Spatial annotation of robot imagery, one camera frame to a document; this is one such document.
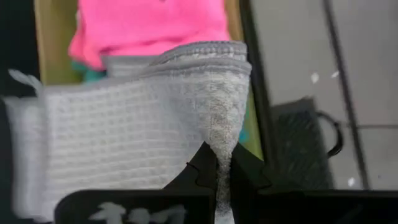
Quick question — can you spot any black computer case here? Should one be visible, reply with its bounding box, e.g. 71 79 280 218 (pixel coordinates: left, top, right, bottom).
269 96 336 190

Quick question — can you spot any white microfiber towel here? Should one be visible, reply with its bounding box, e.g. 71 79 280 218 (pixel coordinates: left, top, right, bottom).
2 40 253 224

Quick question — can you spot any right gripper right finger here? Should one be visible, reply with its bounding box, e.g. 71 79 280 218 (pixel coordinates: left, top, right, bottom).
229 142 304 192

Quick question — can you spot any yellow plastic bin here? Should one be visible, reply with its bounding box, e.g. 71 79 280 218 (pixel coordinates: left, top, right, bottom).
33 0 265 161

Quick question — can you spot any thick black computer cable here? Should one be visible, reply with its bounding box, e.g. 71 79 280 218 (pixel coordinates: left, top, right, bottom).
316 110 345 158

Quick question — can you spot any pink microfiber towel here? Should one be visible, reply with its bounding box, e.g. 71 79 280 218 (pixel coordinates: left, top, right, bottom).
67 0 231 72

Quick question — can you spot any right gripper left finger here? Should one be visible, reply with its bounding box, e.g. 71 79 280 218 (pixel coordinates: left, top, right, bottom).
162 141 219 191

